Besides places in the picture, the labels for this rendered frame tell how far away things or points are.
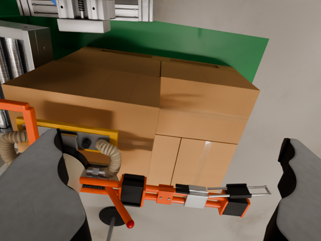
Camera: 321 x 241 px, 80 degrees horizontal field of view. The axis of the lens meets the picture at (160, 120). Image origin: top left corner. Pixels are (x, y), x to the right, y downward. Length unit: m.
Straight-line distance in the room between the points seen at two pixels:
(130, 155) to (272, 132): 1.63
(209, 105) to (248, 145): 1.07
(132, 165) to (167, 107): 0.45
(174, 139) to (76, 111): 0.72
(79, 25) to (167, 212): 2.51
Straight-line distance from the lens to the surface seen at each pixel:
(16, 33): 1.27
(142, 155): 0.89
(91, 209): 2.95
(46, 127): 0.75
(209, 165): 1.51
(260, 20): 1.78
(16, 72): 1.40
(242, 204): 0.75
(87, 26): 0.67
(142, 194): 0.67
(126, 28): 1.65
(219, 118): 1.29
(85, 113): 0.83
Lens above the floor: 1.63
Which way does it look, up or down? 60 degrees down
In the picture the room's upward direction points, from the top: 179 degrees counter-clockwise
